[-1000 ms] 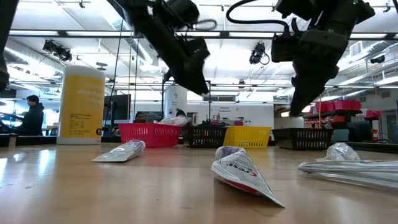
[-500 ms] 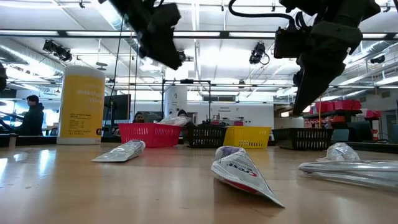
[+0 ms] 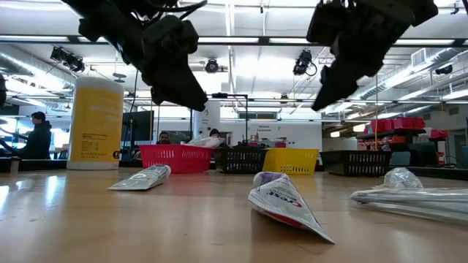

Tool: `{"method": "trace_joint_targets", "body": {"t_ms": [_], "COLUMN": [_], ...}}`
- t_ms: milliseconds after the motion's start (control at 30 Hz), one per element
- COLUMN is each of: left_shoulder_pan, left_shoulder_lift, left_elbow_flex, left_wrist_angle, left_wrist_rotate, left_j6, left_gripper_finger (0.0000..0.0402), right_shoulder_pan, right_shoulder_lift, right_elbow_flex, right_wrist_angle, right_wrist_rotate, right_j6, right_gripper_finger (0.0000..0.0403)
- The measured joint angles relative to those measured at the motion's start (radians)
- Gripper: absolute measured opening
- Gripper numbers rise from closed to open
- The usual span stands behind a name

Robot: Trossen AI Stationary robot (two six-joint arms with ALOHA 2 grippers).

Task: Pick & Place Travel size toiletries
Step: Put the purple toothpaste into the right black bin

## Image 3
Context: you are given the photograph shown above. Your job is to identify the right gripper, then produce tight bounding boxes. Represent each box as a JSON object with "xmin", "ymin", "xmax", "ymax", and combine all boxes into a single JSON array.
[{"xmin": 310, "ymin": 17, "xmax": 411, "ymax": 113}]

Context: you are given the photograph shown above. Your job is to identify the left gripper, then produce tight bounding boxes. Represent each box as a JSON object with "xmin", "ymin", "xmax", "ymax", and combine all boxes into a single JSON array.
[{"xmin": 78, "ymin": 9, "xmax": 209, "ymax": 113}]

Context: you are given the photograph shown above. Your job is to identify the small silver-white toothpaste tube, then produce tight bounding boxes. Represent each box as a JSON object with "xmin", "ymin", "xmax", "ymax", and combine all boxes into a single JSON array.
[{"xmin": 107, "ymin": 164, "xmax": 173, "ymax": 192}]

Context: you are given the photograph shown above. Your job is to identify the white round pillar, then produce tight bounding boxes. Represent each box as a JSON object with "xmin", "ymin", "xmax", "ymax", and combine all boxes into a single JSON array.
[{"xmin": 192, "ymin": 100, "xmax": 222, "ymax": 142}]

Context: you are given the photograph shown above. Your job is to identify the black monitor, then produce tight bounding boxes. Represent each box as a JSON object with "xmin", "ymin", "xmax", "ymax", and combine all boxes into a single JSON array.
[{"xmin": 121, "ymin": 110, "xmax": 155, "ymax": 144}]

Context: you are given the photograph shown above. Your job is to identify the clear plastic wrapped bundle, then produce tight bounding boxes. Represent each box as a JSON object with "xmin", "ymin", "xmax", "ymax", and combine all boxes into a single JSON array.
[{"xmin": 184, "ymin": 135, "xmax": 227, "ymax": 149}]

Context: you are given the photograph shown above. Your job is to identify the red plastic basket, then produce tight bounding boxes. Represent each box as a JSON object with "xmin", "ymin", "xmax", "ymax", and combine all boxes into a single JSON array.
[{"xmin": 138, "ymin": 144, "xmax": 215, "ymax": 175}]

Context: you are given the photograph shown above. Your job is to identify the dark storage shelf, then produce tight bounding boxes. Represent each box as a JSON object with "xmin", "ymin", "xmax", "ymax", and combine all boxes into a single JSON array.
[{"xmin": 356, "ymin": 127, "xmax": 427, "ymax": 151}]

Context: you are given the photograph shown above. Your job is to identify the wide black plastic basket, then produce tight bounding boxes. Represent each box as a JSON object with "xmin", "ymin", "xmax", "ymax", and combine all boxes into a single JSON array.
[{"xmin": 319, "ymin": 150, "xmax": 392, "ymax": 177}]

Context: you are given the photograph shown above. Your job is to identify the yellow plastic basket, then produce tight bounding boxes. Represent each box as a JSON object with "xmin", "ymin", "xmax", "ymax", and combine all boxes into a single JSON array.
[{"xmin": 262, "ymin": 148, "xmax": 320, "ymax": 175}]

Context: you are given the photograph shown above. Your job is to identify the yellow label wipes canister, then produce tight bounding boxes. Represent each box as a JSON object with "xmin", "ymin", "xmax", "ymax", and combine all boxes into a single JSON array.
[{"xmin": 67, "ymin": 75, "xmax": 125, "ymax": 171}]

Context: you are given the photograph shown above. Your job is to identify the black ceiling spotlight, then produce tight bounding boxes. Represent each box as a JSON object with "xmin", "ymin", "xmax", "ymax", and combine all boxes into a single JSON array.
[
  {"xmin": 50, "ymin": 46, "xmax": 69, "ymax": 63},
  {"xmin": 65, "ymin": 54, "xmax": 86, "ymax": 73}
]

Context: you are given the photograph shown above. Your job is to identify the crumpled clear wrapped toiletry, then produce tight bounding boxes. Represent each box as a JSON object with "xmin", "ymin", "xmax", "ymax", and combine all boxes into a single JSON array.
[{"xmin": 382, "ymin": 167, "xmax": 424, "ymax": 190}]

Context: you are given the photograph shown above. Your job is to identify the Crest white toothpaste tube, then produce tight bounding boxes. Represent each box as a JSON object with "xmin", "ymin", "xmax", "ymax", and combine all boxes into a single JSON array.
[{"xmin": 247, "ymin": 171, "xmax": 336, "ymax": 245}]

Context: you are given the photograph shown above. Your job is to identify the long clear wrapped toothbrush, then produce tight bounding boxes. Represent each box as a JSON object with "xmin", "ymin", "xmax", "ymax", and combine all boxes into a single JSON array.
[{"xmin": 349, "ymin": 186, "xmax": 468, "ymax": 224}]

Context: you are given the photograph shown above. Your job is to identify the round black overhead camera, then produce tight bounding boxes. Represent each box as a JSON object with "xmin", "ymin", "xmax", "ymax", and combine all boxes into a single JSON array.
[{"xmin": 204, "ymin": 57, "xmax": 220, "ymax": 74}]

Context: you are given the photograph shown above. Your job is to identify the black overhead camera with cable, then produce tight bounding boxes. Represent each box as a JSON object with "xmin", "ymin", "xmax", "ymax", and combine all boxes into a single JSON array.
[{"xmin": 292, "ymin": 49, "xmax": 318, "ymax": 77}]

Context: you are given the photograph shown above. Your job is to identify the black metal frame stand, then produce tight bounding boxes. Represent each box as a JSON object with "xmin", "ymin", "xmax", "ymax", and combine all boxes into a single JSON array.
[{"xmin": 189, "ymin": 92, "xmax": 250, "ymax": 147}]

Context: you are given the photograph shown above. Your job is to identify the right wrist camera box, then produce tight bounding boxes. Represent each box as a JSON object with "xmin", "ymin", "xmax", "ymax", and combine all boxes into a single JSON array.
[{"xmin": 306, "ymin": 0, "xmax": 352, "ymax": 47}]

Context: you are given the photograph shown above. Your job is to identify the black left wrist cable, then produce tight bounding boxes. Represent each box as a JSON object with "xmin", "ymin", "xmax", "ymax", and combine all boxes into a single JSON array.
[{"xmin": 146, "ymin": 0, "xmax": 208, "ymax": 20}]

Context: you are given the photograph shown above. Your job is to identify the black overhead frame bar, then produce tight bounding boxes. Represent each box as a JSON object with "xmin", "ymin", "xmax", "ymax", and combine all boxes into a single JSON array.
[{"xmin": 0, "ymin": 34, "xmax": 468, "ymax": 47}]

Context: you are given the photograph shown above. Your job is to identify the black table edge rail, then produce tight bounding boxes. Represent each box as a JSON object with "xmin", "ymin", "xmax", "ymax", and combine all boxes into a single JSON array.
[
  {"xmin": 387, "ymin": 166, "xmax": 468, "ymax": 180},
  {"xmin": 0, "ymin": 157, "xmax": 69, "ymax": 173}
]

